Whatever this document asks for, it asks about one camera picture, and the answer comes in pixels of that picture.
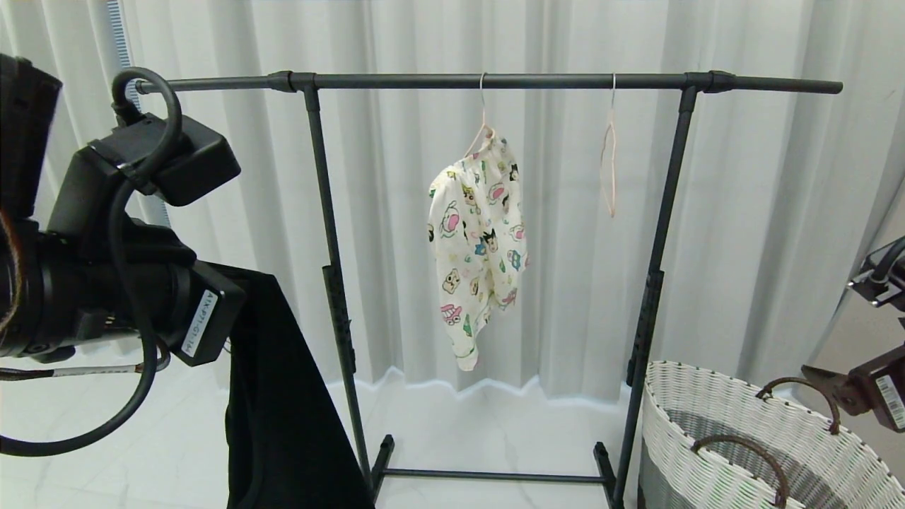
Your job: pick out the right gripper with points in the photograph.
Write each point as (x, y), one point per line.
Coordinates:
(880, 396)

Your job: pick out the cream printed garment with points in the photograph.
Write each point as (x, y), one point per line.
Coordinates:
(474, 247)

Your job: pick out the black garment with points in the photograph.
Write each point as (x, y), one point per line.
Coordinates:
(283, 410)

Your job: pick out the white curtain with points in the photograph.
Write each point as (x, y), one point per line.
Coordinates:
(389, 212)
(71, 42)

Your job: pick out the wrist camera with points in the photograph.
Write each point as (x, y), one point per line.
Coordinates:
(184, 162)
(873, 290)

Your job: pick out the pink clothes hanger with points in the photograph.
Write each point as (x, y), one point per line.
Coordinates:
(612, 99)
(482, 99)

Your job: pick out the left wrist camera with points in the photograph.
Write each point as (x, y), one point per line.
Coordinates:
(184, 162)

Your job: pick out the white laundry basket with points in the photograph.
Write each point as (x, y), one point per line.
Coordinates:
(707, 424)

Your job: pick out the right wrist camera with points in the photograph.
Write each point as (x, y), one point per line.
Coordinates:
(873, 290)

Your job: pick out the black clothes rack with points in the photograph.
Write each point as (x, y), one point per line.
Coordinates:
(565, 81)

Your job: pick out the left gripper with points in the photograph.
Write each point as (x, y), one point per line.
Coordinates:
(170, 297)

